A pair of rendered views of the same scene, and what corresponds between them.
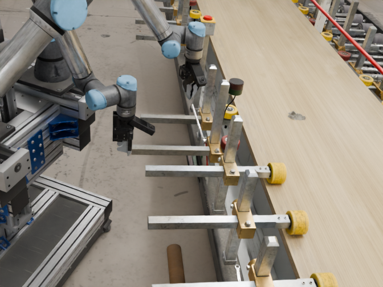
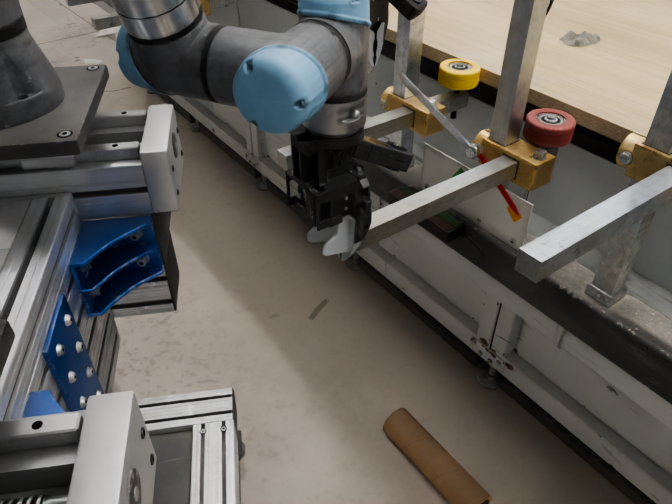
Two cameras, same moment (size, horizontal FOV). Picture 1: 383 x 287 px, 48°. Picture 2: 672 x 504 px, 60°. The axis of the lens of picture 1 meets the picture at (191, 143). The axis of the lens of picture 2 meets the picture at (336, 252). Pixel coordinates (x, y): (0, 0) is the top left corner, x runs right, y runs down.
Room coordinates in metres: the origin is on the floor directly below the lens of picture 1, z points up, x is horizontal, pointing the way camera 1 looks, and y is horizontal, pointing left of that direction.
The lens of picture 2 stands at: (0.84, 0.53, 1.35)
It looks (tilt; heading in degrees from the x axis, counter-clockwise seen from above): 39 degrees down; 336
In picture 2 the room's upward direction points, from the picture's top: straight up
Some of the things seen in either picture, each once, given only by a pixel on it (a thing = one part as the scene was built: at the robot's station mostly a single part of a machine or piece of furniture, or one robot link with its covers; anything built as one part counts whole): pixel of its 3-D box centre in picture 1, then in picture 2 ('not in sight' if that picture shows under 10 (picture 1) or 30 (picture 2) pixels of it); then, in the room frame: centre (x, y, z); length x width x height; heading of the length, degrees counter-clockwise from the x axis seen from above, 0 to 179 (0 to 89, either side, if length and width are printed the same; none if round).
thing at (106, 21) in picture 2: (168, 39); (166, 10); (2.70, 0.25, 0.80); 0.44 x 0.03 x 0.04; 102
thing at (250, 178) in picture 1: (238, 224); not in sight; (1.04, -0.20, 0.89); 0.04 x 0.04 x 0.48; 12
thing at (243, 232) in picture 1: (243, 217); not in sight; (1.02, -0.20, 0.95); 0.14 x 0.06 x 0.05; 12
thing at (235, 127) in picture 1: (226, 168); (651, 174); (1.29, -0.15, 0.93); 0.04 x 0.04 x 0.48; 12
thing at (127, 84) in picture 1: (126, 91); (332, 42); (1.41, 0.27, 1.13); 0.09 x 0.08 x 0.11; 133
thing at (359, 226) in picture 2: (129, 140); (355, 212); (1.40, 0.25, 0.91); 0.05 x 0.02 x 0.09; 12
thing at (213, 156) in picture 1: (214, 148); (512, 157); (1.51, -0.10, 0.85); 0.14 x 0.06 x 0.05; 12
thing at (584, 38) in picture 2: (296, 115); (581, 36); (1.78, -0.47, 0.91); 0.09 x 0.07 x 0.02; 69
